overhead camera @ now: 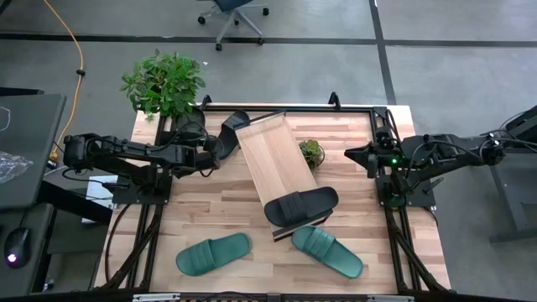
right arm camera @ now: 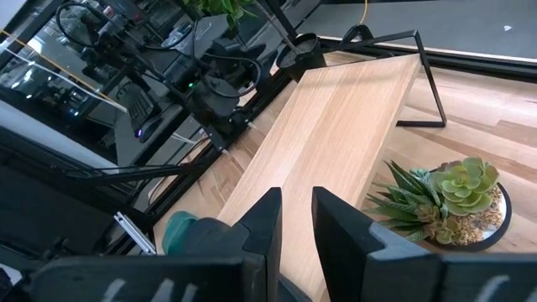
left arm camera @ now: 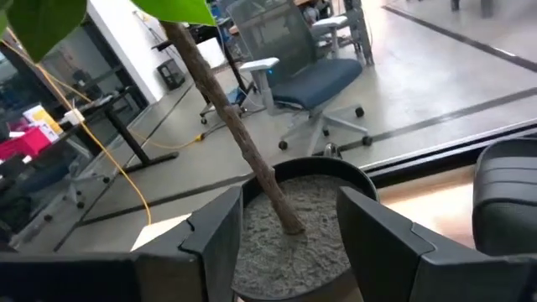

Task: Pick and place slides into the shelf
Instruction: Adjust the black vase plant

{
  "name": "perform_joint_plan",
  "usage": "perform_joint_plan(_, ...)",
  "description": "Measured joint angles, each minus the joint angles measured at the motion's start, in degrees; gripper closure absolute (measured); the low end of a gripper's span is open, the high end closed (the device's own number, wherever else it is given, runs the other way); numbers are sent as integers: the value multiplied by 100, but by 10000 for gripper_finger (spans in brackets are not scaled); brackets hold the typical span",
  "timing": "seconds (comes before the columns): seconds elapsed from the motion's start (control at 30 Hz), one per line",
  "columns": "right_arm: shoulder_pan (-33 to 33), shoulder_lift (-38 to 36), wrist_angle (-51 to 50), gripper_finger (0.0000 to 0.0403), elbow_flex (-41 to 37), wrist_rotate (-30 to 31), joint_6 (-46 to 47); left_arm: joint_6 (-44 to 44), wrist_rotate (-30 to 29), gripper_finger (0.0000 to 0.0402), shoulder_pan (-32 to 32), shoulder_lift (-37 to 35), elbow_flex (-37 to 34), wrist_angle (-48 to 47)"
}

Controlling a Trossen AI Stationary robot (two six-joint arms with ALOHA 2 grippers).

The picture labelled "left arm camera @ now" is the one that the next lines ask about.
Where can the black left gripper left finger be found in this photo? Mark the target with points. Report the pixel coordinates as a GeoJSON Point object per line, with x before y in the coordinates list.
{"type": "Point", "coordinates": [201, 260]}

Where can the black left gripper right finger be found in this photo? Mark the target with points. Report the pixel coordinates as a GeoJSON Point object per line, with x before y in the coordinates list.
{"type": "Point", "coordinates": [386, 260]}

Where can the black rubber slide sandal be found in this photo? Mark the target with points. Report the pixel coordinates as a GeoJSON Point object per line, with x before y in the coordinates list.
{"type": "Point", "coordinates": [507, 201]}

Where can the potted tree in black pot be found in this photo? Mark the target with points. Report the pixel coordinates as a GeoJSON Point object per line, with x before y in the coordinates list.
{"type": "Point", "coordinates": [293, 251]}

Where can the black desk with T-leg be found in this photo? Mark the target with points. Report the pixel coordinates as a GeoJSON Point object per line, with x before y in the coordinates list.
{"type": "Point", "coordinates": [126, 138]}

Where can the blue office chair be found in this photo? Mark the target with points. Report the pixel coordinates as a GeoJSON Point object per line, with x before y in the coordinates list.
{"type": "Point", "coordinates": [314, 81]}

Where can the red box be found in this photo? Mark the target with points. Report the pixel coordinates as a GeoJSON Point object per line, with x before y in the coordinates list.
{"type": "Point", "coordinates": [25, 144]}

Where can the yellow and white box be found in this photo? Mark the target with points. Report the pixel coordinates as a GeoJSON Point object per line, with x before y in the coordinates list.
{"type": "Point", "coordinates": [40, 117]}

